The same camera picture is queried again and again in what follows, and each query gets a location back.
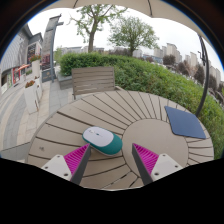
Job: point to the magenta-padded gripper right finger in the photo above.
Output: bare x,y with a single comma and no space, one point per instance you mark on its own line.
148,160

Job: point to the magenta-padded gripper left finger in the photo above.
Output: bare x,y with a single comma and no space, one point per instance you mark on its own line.
75,160

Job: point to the white and teal computer mouse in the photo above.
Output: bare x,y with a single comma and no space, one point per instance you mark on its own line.
101,140

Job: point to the blue rectangular mouse pad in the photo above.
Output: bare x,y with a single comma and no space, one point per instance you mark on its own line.
184,122

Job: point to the white planter with flowers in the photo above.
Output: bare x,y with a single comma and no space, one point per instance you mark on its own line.
31,96

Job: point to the wooden slatted chair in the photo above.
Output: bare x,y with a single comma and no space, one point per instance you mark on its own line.
93,80

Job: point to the curved dark umbrella pole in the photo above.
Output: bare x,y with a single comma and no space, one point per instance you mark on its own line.
205,76

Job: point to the distant high-rise buildings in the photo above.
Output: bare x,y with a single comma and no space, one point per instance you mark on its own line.
173,51

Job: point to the tall grey sign pillar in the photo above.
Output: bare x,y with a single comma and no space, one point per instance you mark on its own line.
48,50

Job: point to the grey shopfront building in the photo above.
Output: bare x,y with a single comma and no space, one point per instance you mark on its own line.
16,56

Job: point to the thin sparse-leaved tree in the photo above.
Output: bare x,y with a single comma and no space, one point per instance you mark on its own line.
91,36

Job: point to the round leafy tree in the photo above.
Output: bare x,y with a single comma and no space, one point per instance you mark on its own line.
133,33

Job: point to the beige umbrella canopy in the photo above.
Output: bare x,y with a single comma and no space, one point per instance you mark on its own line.
133,5

